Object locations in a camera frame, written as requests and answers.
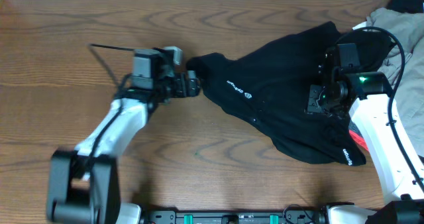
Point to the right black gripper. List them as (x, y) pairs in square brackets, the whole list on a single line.
[(315, 103)]

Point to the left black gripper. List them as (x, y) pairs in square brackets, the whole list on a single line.
[(182, 86)]

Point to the black logo shirt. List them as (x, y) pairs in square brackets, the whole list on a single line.
[(269, 89)]

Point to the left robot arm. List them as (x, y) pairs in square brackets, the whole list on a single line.
[(83, 184)]

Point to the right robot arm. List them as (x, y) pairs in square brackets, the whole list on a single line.
[(368, 99)]

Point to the red grey garment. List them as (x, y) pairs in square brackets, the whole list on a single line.
[(356, 135)]

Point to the white paper piece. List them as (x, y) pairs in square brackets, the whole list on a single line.
[(361, 26)]

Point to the grey beige garment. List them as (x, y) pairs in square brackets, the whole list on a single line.
[(408, 29)]

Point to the black garment at corner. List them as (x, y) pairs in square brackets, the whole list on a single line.
[(406, 6)]

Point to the black mounting rail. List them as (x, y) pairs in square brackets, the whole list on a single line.
[(288, 216)]

